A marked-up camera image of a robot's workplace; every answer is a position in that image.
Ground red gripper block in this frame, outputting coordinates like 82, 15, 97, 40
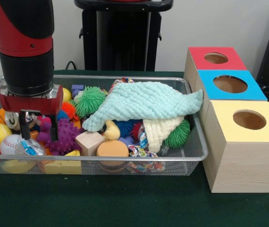
0, 85, 64, 141

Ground mint green cloth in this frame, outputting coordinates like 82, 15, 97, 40
81, 81, 205, 133

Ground clear mesh bin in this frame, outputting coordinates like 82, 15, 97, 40
0, 74, 209, 176

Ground wooden three-hole sorting box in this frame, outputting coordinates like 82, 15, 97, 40
183, 46, 269, 193

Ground crushed silver can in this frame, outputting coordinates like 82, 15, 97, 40
4, 111, 38, 131

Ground purple spiky ball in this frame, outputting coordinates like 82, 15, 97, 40
36, 117, 83, 156

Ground yellow smiley face ball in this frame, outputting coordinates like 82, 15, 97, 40
63, 87, 72, 103

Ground wooden cube block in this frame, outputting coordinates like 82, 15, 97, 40
75, 131, 106, 157

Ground green spiky ball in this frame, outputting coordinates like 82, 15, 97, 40
164, 119, 191, 148
75, 86, 107, 119

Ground orange round disc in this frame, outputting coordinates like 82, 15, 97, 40
96, 140, 129, 167

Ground dark green table cloth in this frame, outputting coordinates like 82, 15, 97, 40
0, 70, 269, 227

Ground cream knitted cloth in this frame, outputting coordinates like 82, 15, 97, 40
142, 115, 185, 153

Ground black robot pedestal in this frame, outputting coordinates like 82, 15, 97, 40
74, 0, 174, 71

